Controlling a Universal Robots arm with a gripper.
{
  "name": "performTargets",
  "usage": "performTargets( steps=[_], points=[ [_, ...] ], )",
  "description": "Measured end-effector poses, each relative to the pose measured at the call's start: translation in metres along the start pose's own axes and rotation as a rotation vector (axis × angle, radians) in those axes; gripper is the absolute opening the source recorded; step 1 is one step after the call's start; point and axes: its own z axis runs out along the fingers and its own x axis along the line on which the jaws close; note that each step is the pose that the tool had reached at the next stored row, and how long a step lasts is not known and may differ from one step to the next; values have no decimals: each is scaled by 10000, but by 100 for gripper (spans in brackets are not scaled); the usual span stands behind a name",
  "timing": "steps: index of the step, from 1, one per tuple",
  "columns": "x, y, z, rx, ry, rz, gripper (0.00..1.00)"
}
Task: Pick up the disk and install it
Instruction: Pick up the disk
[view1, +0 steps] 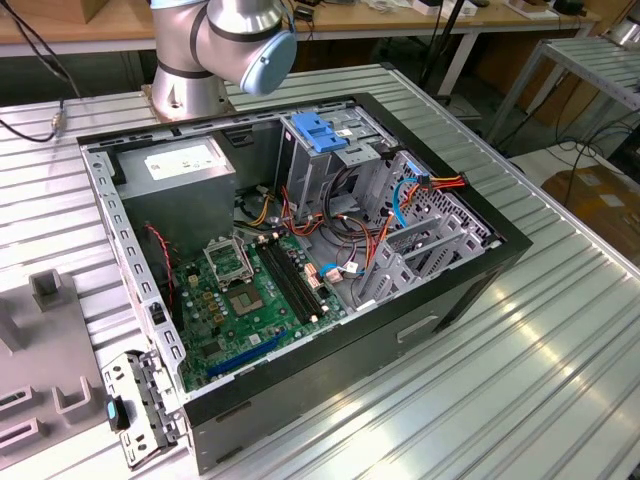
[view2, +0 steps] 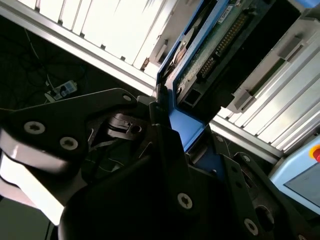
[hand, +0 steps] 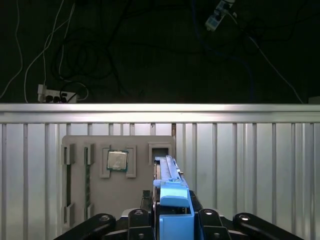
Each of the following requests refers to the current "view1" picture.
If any orange power wire black plug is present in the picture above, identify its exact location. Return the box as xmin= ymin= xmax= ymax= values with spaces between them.
xmin=368 ymin=171 xmax=470 ymax=271

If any grey metal disk bay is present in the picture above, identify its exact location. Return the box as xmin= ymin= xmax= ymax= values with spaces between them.
xmin=355 ymin=148 xmax=503 ymax=310

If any beige board connector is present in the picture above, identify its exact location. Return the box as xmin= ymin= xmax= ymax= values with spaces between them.
xmin=303 ymin=262 xmax=325 ymax=296

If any black RAM slot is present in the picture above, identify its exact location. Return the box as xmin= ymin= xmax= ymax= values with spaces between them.
xmin=257 ymin=240 xmax=312 ymax=325
xmin=263 ymin=239 xmax=316 ymax=323
xmin=274 ymin=236 xmax=325 ymax=316
xmin=268 ymin=238 xmax=320 ymax=320

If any CPU socket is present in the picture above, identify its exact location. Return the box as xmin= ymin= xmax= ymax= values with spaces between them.
xmin=225 ymin=283 xmax=267 ymax=320

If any metal socket cover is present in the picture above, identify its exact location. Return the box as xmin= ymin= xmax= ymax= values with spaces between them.
xmin=201 ymin=237 xmax=252 ymax=290

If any blue plastic drive latch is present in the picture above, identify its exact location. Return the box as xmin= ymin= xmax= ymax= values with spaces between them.
xmin=289 ymin=112 xmax=350 ymax=154

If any black open PC case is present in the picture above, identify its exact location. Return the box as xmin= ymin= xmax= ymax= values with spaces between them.
xmin=75 ymin=91 xmax=534 ymax=476

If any green motherboard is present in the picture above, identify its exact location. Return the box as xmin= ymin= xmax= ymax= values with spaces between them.
xmin=172 ymin=230 xmax=351 ymax=395

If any blue expansion slot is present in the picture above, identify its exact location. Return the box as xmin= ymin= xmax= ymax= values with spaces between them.
xmin=207 ymin=328 xmax=290 ymax=380

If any grey power supply unit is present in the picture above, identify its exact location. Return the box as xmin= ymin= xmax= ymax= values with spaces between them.
xmin=112 ymin=133 xmax=238 ymax=261

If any black latch with teal button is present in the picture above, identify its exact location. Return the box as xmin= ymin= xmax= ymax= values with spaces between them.
xmin=103 ymin=394 xmax=132 ymax=434

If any large brown cardboard box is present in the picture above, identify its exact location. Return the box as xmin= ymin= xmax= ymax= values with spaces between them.
xmin=542 ymin=167 xmax=640 ymax=251

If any grey parts rack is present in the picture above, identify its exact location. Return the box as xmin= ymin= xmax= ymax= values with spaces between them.
xmin=0 ymin=269 xmax=110 ymax=461

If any long wooden desk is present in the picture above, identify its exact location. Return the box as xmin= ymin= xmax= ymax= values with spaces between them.
xmin=0 ymin=0 xmax=601 ymax=59

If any metal slat side table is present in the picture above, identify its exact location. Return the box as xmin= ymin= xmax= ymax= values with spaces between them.
xmin=487 ymin=34 xmax=640 ymax=151

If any small brown cardboard box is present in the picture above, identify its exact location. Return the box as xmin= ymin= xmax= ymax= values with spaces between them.
xmin=64 ymin=0 xmax=109 ymax=25

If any silver metal cylinder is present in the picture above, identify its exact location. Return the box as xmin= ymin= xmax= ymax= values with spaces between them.
xmin=606 ymin=19 xmax=640 ymax=47

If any orange red wire bundle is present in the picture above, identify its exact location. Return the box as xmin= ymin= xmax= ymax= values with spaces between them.
xmin=280 ymin=185 xmax=334 ymax=237

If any short blue board wire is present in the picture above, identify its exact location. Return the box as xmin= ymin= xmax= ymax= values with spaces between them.
xmin=318 ymin=262 xmax=362 ymax=285

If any yellow orange wire bundle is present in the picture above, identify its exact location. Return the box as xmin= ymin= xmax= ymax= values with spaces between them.
xmin=248 ymin=193 xmax=275 ymax=227

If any blue data wire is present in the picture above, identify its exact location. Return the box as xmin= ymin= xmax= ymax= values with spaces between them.
xmin=391 ymin=160 xmax=427 ymax=235

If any red fan wire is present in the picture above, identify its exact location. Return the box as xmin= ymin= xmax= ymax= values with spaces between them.
xmin=143 ymin=223 xmax=177 ymax=307

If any metal expansion bracket panel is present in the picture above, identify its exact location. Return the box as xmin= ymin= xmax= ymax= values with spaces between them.
xmin=99 ymin=348 xmax=190 ymax=471

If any black cable with metal plug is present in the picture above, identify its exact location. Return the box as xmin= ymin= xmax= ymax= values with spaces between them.
xmin=0 ymin=0 xmax=84 ymax=145

